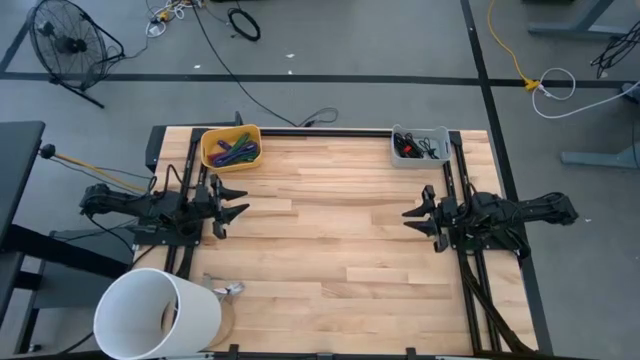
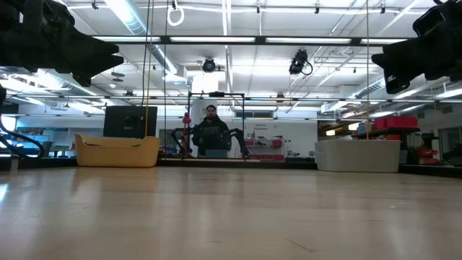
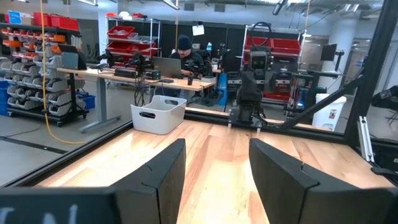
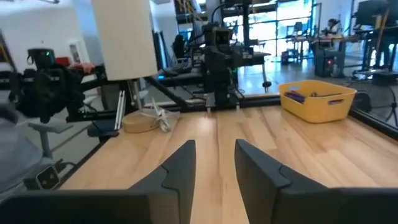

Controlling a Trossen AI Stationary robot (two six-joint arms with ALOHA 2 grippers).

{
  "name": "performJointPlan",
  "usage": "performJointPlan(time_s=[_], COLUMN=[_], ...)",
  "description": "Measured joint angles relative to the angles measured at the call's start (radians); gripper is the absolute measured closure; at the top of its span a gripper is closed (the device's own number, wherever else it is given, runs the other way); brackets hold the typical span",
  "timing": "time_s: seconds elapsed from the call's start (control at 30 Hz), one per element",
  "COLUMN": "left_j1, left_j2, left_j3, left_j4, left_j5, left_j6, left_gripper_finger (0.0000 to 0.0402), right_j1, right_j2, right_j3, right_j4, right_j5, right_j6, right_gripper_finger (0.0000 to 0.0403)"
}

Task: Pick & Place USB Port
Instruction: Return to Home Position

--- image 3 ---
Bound grey-legged desk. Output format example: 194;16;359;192
57;67;218;134

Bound blue plastic bin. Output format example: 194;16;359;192
75;90;96;110

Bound black chair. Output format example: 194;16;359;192
371;85;398;110

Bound grey laptop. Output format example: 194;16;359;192
151;56;185;79

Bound silver metal bracket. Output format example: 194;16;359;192
356;115;376;163

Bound black rack of parts bins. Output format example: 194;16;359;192
0;21;91;128

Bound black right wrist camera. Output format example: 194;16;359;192
248;50;270;71

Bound black aluminium table frame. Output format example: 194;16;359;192
0;0;398;187

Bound black monitor on arm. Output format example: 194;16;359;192
320;42;346;73

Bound pale grey plastic bin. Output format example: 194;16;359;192
130;95;188;136

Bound blue container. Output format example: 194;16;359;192
216;72;230;106

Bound black robot equipment on desk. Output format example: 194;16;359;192
96;49;162;81

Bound yellow extension cord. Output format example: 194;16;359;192
39;0;86;146

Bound red plastic bin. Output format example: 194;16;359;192
32;11;52;27
49;14;80;32

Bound white trash bin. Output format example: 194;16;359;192
312;93;348;132

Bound white paper sign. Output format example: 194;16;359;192
192;24;206;37

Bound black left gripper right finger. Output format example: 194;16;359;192
248;138;398;224

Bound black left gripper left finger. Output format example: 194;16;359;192
0;138;187;224

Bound person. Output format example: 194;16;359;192
161;34;208;97

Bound metal shelf with red bins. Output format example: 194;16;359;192
105;15;162;68
242;24;302;103

